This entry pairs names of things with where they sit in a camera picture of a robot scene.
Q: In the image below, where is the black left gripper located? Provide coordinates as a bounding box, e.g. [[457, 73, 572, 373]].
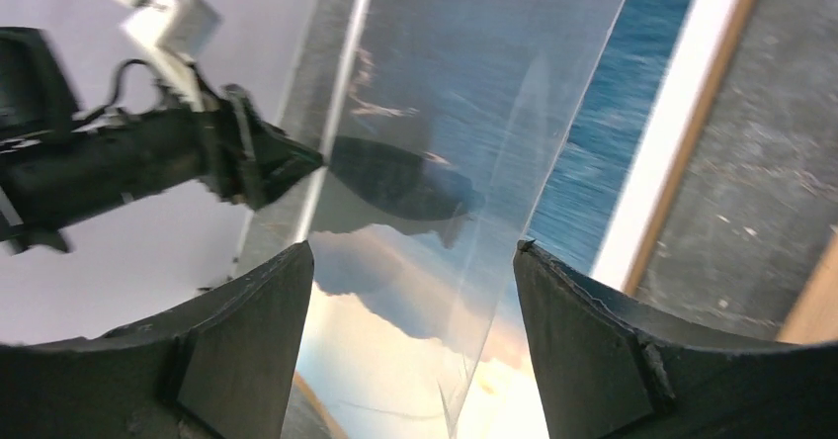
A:
[[1, 27, 324, 253]]

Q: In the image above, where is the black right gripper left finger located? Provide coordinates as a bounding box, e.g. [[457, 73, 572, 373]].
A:
[[1, 242, 314, 438]]

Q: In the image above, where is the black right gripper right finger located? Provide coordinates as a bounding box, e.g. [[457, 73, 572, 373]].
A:
[[513, 241, 837, 438]]

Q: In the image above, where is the clear acrylic sheet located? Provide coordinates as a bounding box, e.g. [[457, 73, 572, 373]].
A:
[[237, 0, 625, 438]]

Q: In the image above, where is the ocean landscape photo print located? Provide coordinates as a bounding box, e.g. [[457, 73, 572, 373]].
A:
[[293, 0, 758, 439]]

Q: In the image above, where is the pink wooden picture frame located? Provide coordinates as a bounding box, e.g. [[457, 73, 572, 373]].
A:
[[777, 233, 837, 344]]

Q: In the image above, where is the brown backing board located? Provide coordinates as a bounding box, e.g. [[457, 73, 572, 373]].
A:
[[292, 0, 771, 439]]

